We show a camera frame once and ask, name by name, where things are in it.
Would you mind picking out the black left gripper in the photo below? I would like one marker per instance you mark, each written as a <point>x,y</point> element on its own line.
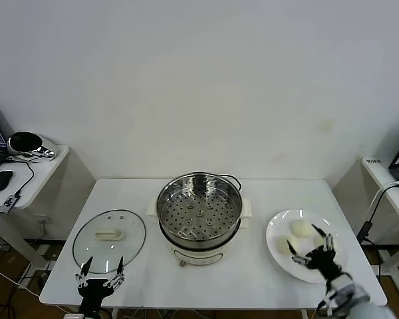
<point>94,289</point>

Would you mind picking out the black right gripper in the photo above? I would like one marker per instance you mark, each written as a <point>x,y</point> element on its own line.
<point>324,262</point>

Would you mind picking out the round glass lid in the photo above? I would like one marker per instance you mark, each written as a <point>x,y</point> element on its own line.
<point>133,232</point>

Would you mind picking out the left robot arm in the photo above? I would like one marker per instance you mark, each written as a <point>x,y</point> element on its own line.
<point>74,316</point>

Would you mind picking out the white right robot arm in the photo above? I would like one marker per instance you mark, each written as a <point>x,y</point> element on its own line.
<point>352,299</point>

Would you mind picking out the perforated steel steamer basket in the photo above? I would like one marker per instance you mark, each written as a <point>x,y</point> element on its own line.
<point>199,216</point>

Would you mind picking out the white round plate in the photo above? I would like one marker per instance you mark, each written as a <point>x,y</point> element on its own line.
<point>279,262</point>

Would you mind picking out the white side table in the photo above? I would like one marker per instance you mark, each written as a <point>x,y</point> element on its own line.
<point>382,176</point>
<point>43,176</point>

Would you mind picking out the cream electric cooker base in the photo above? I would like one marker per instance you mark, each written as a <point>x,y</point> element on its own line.
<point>199,257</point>

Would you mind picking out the small printed label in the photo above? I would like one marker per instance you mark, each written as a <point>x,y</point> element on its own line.
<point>372,161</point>

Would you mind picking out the small usb adapter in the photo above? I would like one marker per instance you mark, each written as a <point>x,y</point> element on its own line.
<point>8,202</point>

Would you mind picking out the black computer mouse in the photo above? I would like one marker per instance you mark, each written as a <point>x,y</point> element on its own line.
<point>0,179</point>

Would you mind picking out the shiny chrome headset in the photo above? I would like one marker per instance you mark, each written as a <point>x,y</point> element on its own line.
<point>23,141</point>

